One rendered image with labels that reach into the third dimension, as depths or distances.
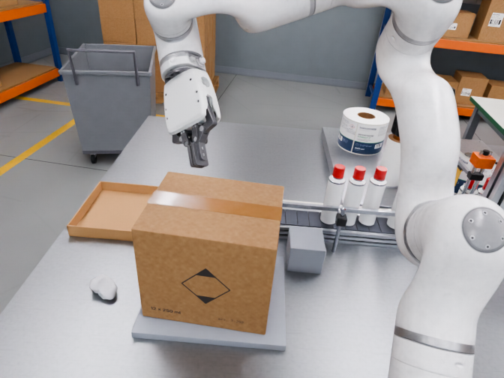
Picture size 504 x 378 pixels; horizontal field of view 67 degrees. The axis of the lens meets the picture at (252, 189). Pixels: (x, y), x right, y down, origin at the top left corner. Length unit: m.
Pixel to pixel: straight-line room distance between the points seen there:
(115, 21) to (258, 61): 2.13
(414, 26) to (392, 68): 0.10
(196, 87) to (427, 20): 0.40
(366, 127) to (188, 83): 1.10
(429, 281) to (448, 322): 0.07
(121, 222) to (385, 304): 0.84
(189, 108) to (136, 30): 3.78
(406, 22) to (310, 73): 4.96
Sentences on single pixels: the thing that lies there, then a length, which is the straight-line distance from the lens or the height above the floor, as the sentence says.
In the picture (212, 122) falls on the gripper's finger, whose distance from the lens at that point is 0.67.
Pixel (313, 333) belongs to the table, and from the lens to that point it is 1.01.
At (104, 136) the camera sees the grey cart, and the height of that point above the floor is 0.27.
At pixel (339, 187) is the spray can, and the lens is 1.17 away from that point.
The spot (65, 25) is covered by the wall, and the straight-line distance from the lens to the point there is 6.69.
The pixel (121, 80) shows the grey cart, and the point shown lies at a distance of 2.99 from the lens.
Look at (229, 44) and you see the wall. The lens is 5.75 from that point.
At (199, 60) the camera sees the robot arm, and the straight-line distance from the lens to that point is 0.74.
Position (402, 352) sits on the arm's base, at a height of 1.10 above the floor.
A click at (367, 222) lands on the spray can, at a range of 1.28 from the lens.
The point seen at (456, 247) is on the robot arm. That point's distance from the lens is 0.62.
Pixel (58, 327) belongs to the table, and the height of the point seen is 0.83.
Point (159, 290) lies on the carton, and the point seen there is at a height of 0.95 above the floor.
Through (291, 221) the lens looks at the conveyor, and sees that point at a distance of 1.23.
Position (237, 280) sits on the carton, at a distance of 0.83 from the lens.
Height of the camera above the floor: 1.62
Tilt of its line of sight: 33 degrees down
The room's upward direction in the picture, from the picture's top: 5 degrees clockwise
